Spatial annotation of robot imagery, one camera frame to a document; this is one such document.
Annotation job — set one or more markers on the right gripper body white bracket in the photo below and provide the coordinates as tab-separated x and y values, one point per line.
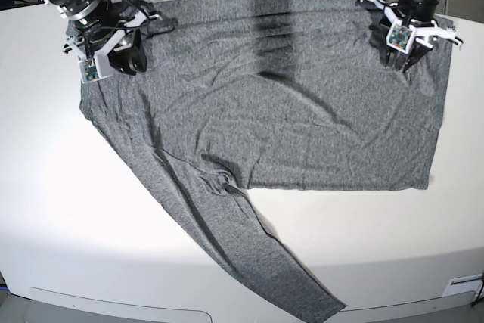
99	41

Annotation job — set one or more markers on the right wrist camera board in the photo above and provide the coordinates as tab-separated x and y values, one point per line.
88	70

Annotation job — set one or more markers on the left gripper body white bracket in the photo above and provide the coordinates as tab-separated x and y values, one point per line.
429	30

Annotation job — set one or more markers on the white label plate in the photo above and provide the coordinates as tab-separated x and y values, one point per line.
455	286

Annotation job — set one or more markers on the grey long-sleeve T-shirt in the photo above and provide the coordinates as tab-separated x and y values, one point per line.
284	94

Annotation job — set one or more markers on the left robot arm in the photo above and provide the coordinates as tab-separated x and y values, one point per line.
423	10

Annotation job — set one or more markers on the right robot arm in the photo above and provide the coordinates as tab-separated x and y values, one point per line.
84	14

